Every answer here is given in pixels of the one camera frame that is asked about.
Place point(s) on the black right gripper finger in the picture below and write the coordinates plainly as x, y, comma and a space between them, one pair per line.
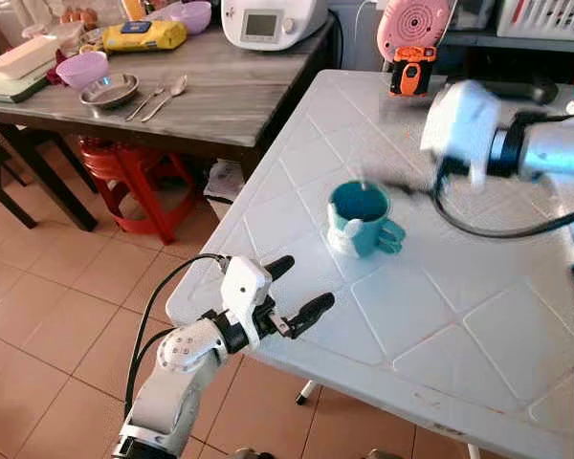
411, 188

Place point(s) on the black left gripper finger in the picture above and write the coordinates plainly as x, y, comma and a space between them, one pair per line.
311, 311
280, 268

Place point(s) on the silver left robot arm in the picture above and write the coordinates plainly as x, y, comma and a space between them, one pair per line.
177, 382

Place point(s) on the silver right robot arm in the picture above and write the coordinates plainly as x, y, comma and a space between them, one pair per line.
555, 148

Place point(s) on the teal ceramic mug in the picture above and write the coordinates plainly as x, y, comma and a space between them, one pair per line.
359, 239

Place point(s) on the white plastic storage box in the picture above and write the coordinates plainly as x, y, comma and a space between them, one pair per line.
222, 186

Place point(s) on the pink table fan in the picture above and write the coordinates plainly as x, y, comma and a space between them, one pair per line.
411, 29

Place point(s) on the red plastic stool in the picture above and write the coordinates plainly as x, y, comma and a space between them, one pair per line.
139, 163

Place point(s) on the white slatted plastic basket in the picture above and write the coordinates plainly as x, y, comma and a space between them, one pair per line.
545, 19

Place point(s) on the white kitchen cooking appliance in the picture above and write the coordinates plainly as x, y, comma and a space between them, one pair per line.
273, 24

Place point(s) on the stainless steel bowl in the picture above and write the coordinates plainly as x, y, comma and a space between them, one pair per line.
109, 93

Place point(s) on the lilac plastic bowl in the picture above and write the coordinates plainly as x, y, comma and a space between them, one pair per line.
82, 70
193, 16

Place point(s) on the yellow wet wipes pack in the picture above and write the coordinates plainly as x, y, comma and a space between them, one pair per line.
148, 36

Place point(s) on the orange sauce bottle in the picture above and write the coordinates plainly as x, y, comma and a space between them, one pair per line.
132, 10

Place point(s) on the brown eggs pile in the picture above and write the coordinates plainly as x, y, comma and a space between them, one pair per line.
78, 15

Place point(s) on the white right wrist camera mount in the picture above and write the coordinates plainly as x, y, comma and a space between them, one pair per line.
459, 124

